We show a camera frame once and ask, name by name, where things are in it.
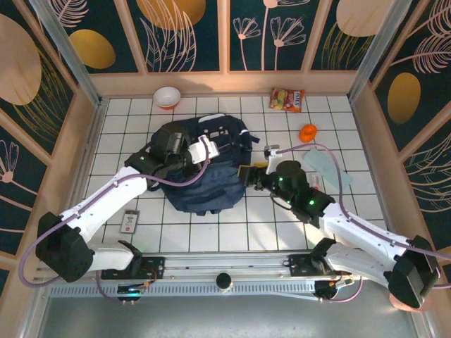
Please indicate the pale green pencil case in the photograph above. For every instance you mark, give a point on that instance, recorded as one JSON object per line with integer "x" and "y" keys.
{"x": 324, "y": 165}

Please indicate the navy blue backpack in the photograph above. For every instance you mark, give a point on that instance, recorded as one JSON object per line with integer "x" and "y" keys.
{"x": 208, "y": 190}

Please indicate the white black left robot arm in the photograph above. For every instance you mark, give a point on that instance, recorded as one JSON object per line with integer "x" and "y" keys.
{"x": 116, "y": 200}

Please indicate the orange fruit candy bag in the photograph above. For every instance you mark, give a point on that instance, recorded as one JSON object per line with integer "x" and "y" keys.
{"x": 287, "y": 100}

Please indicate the white orange bowl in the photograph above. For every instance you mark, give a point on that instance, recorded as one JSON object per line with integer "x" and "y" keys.
{"x": 167, "y": 96}

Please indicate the white red card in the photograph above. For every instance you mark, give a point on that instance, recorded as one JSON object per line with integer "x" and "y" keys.
{"x": 129, "y": 222}

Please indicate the black round knob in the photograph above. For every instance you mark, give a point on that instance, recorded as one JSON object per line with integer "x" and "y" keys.
{"x": 223, "y": 281}

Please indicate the black controller board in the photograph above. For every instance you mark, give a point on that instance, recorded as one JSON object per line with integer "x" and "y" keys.
{"x": 130, "y": 291}
{"x": 327, "y": 290}

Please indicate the pink translucent cup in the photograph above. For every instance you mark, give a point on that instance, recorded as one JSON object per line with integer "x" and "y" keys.
{"x": 398, "y": 304}

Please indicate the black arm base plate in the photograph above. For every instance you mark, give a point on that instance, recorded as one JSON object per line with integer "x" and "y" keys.
{"x": 155, "y": 267}
{"x": 299, "y": 265}

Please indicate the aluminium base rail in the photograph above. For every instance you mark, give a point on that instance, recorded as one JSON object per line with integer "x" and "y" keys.
{"x": 225, "y": 262}

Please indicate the aluminium frame post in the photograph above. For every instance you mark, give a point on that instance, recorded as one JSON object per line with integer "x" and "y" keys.
{"x": 377, "y": 49}
{"x": 70, "y": 56}

